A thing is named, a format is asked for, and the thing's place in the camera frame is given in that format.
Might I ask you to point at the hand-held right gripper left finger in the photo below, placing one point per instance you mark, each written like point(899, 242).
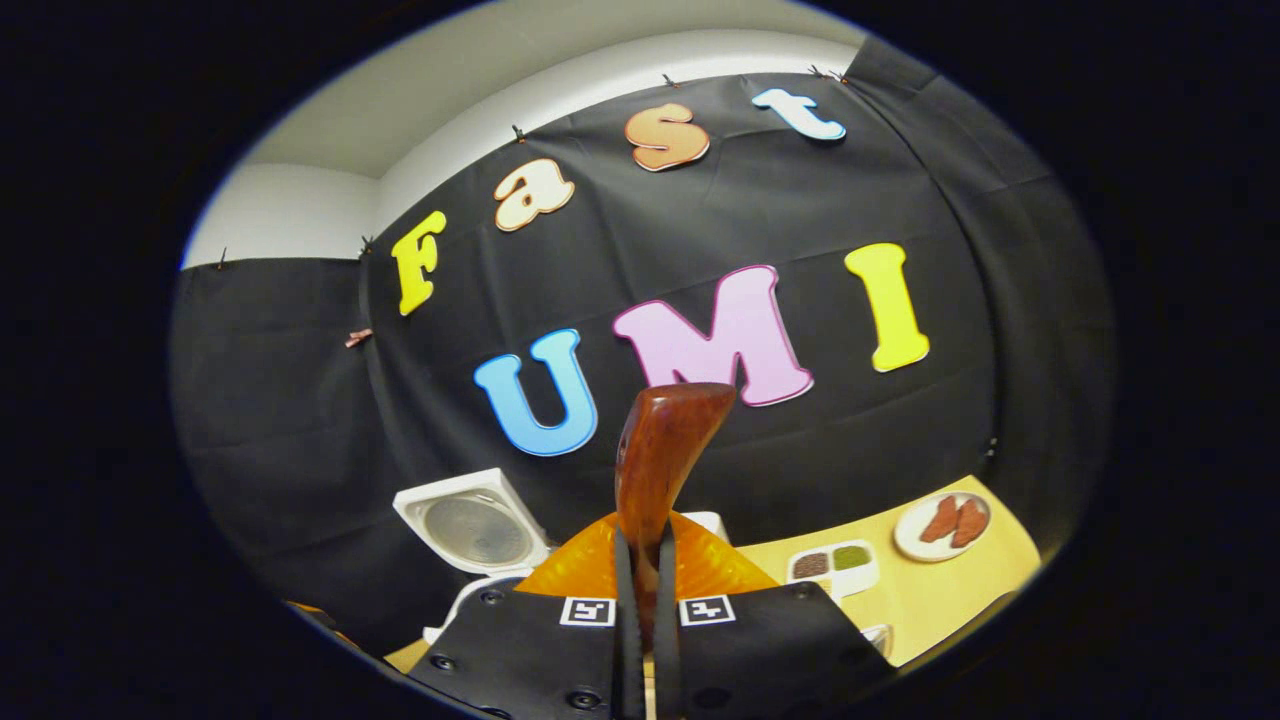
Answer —
point(626, 640)

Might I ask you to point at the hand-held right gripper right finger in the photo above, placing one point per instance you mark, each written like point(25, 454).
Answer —
point(668, 640)

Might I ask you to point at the white rice cooker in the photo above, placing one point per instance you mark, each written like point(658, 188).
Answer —
point(475, 530)

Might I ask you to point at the white round plate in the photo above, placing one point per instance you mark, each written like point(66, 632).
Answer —
point(910, 535)

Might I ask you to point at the white divided seasoning dish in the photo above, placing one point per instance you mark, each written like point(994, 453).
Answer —
point(830, 570)

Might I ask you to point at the white toaster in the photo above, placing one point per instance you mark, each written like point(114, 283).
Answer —
point(712, 524)

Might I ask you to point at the black backdrop cloth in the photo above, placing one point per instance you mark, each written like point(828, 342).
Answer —
point(300, 400)

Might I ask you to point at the red meat slice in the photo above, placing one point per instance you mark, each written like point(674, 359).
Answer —
point(940, 520)
point(970, 523)

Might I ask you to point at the pink clothespin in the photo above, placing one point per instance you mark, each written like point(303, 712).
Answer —
point(359, 337)

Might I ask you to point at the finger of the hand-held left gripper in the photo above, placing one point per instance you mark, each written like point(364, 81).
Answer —
point(322, 622)

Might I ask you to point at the brown wooden spoon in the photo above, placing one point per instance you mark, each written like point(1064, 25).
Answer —
point(660, 450)

